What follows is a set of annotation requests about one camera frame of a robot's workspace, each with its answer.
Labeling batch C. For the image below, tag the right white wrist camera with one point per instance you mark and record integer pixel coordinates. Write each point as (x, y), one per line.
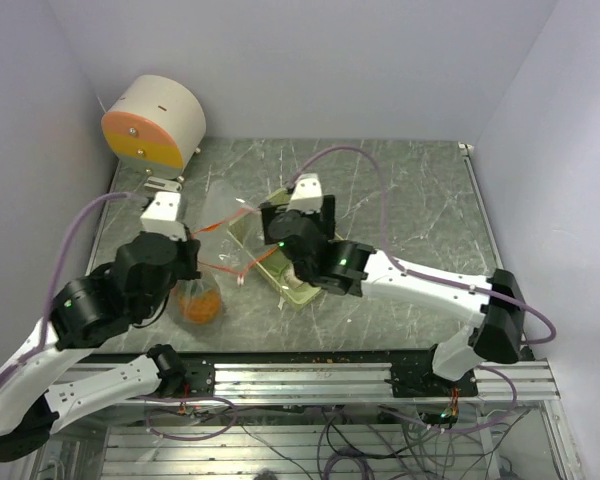
(307, 195)

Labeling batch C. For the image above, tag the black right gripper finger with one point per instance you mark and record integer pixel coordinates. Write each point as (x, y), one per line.
(327, 216)
(274, 229)

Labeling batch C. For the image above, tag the white toy garlic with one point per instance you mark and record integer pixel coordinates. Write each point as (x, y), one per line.
(290, 279)

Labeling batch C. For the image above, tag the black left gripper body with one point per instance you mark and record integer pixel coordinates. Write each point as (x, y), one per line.
(182, 267)

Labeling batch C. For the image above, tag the pale green plastic basket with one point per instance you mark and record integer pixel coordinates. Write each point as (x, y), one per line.
(268, 260)

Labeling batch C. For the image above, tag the orange toy pineapple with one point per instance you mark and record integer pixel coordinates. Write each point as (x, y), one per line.
(200, 308)

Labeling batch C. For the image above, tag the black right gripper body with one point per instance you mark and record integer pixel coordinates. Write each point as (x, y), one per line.
(318, 219)

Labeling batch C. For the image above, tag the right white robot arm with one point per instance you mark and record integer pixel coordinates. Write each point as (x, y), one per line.
(489, 306)

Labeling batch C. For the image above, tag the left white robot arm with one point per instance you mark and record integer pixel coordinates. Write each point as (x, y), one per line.
(87, 312)

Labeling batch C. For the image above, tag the spare clear zip bag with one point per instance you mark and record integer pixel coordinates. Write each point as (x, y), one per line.
(218, 252)

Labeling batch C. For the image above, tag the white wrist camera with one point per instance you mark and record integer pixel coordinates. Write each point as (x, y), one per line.
(164, 215)
(307, 195)

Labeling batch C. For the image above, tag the aluminium rail frame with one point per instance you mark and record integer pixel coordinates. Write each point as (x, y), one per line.
(387, 377)

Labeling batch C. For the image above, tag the beige drum orange yellow face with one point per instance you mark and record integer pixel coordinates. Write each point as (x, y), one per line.
(155, 127)

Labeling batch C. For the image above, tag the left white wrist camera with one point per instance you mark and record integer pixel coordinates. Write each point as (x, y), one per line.
(164, 215)

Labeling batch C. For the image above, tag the small white bracket block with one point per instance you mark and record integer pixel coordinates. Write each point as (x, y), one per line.
(156, 184)

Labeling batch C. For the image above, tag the clear zip bag orange zipper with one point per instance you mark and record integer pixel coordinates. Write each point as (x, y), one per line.
(205, 283)

